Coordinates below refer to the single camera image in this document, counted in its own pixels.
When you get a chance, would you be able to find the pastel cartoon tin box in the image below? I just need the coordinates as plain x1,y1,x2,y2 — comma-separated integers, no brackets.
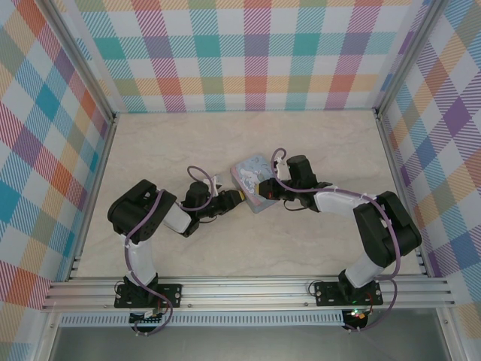
229,152,281,214

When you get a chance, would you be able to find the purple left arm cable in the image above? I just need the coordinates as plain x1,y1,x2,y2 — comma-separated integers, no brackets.
125,165,223,337

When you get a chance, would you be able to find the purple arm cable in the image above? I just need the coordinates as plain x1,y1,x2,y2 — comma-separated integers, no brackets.
271,147,400,334
125,165,223,337

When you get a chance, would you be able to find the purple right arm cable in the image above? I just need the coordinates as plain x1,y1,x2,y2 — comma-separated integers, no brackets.
271,147,400,334

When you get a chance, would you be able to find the aluminium front frame rail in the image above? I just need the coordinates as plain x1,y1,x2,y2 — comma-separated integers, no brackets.
41,276,455,312

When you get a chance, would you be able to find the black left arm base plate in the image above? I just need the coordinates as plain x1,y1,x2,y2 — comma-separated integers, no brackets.
114,284,183,310

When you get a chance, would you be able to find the aluminium right side rail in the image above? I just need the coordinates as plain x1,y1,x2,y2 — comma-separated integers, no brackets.
374,108,430,278

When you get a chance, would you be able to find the aluminium left side rail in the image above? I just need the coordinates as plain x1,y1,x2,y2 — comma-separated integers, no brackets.
66,112,118,282

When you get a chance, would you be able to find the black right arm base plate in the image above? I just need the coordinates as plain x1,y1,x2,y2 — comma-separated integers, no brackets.
314,281,384,307

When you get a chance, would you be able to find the white slotted cable duct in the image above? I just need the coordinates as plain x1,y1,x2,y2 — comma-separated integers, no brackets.
59,314,345,328

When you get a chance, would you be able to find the aluminium right frame post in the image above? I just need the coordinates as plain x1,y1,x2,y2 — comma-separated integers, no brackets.
374,0,446,117

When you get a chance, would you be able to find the aluminium frame post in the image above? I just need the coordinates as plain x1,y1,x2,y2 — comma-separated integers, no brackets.
374,0,446,117
47,0,117,123

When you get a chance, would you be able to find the aluminium left frame post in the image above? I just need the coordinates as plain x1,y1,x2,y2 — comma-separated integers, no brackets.
47,0,117,123

